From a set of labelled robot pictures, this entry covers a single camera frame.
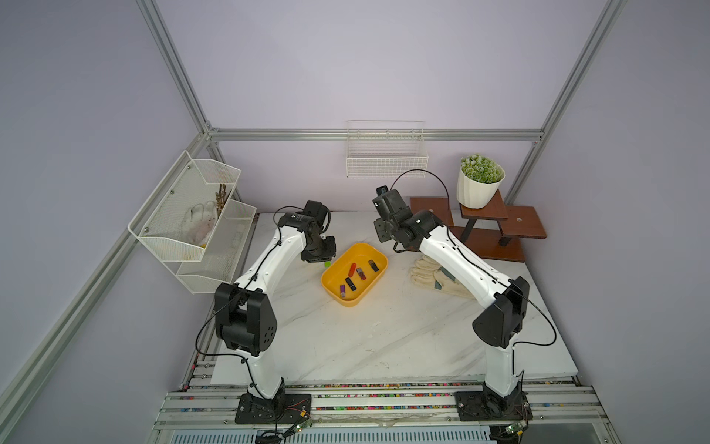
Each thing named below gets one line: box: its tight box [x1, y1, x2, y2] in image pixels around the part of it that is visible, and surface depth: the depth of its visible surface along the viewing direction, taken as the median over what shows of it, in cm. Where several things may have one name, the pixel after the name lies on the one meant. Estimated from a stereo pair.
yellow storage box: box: [320, 242, 389, 308], surface depth 102 cm
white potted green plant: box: [455, 153, 506, 210], surface depth 85 cm
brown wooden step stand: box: [410, 189, 548, 263], surface depth 100 cm
